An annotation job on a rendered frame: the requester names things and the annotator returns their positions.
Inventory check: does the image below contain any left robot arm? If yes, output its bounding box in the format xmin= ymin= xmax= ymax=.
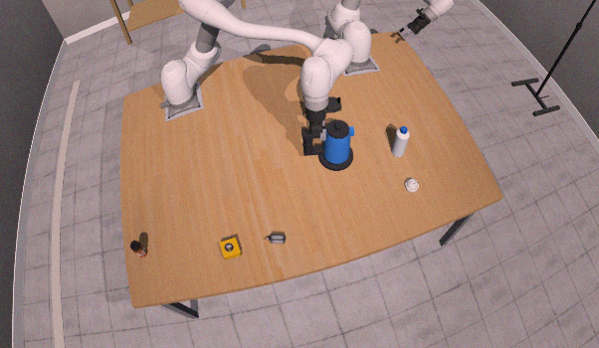
xmin=327 ymin=0 xmax=454 ymax=73

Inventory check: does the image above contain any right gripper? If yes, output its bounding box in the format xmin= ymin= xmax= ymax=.
xmin=302 ymin=94 xmax=341 ymax=141

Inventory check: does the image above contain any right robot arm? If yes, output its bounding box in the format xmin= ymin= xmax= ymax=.
xmin=160 ymin=0 xmax=354 ymax=117

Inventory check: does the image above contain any white bottle with blue cap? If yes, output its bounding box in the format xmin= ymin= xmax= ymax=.
xmin=391 ymin=126 xmax=410 ymax=157

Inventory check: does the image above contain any small spice jar with dark lid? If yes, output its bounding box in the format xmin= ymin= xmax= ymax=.
xmin=130 ymin=241 xmax=147 ymax=258

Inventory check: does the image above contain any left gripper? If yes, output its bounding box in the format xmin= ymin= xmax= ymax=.
xmin=398 ymin=7 xmax=439 ymax=38

